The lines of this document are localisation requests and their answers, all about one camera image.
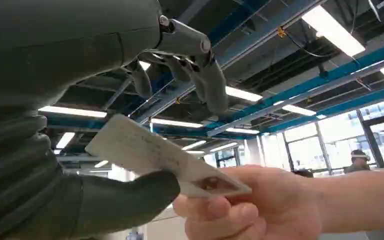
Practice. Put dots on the person's hand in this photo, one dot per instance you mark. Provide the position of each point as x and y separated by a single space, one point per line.
278 205

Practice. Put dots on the person's head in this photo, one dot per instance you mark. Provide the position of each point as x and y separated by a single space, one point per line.
303 173

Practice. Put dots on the black door frame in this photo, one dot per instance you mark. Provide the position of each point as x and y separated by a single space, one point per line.
372 139

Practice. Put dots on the yellow beam clamp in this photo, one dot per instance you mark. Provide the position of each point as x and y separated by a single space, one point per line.
281 32

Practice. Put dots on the white printed card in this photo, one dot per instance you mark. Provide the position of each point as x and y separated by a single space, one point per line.
139 145

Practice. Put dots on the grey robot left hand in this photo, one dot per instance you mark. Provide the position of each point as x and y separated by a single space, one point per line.
62 43

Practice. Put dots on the ribbed grey left arm sleeve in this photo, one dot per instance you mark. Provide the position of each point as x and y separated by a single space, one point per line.
13 165

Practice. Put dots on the person wearing headset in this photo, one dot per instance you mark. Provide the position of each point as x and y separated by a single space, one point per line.
358 162

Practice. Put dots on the blue ceiling beam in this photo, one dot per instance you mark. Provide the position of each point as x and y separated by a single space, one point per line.
344 106
311 84
245 36

